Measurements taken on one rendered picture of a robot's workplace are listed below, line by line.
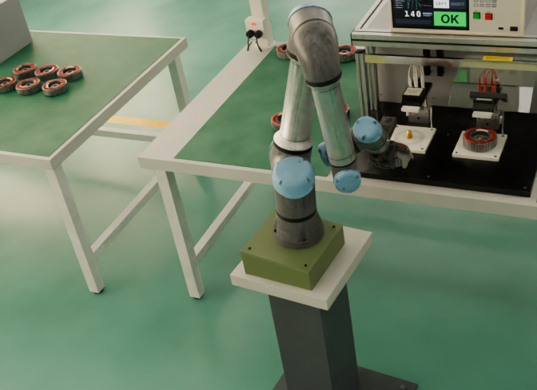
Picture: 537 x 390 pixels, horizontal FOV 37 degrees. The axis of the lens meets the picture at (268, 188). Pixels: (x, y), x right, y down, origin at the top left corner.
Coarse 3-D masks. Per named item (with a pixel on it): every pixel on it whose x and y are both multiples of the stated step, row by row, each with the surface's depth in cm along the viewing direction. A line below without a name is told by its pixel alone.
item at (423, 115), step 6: (420, 108) 282; (426, 108) 281; (408, 114) 284; (414, 114) 283; (420, 114) 282; (426, 114) 281; (408, 120) 286; (414, 120) 285; (420, 120) 283; (426, 120) 283
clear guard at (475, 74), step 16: (464, 64) 253; (480, 64) 251; (496, 64) 249; (512, 64) 248; (528, 64) 246; (464, 80) 244; (480, 80) 243; (496, 80) 241; (512, 80) 240; (528, 80) 238; (464, 96) 242; (512, 96) 237; (528, 96) 235; (528, 112) 234
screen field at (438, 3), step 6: (438, 0) 256; (444, 0) 255; (450, 0) 254; (456, 0) 253; (462, 0) 252; (438, 6) 257; (444, 6) 256; (450, 6) 255; (456, 6) 254; (462, 6) 254
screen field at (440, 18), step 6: (438, 12) 258; (444, 12) 257; (450, 12) 256; (456, 12) 255; (462, 12) 255; (438, 18) 259; (444, 18) 258; (450, 18) 258; (456, 18) 257; (462, 18) 256; (438, 24) 260; (444, 24) 260; (450, 24) 259; (456, 24) 258; (462, 24) 257
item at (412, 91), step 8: (408, 88) 275; (416, 88) 274; (424, 88) 274; (408, 96) 271; (416, 96) 270; (424, 96) 274; (408, 104) 273; (416, 104) 271; (424, 104) 282; (416, 112) 271
